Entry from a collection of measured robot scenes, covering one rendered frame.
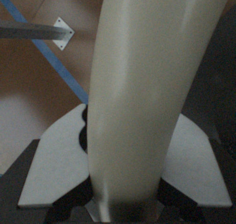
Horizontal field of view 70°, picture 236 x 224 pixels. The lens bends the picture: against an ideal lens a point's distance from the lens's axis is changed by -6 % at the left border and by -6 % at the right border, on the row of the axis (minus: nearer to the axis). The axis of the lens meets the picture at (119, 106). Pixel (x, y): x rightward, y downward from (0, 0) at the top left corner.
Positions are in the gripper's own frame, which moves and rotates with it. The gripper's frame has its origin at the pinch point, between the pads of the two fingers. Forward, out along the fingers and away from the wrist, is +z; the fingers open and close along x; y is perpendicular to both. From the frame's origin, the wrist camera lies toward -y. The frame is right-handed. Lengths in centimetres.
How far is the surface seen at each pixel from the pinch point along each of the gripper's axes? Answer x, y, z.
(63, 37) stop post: -49, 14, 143
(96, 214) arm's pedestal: -11, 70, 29
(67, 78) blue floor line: -48, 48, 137
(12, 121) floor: -129, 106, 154
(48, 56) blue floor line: -66, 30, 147
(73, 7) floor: -39, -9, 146
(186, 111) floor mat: 47, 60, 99
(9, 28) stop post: -65, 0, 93
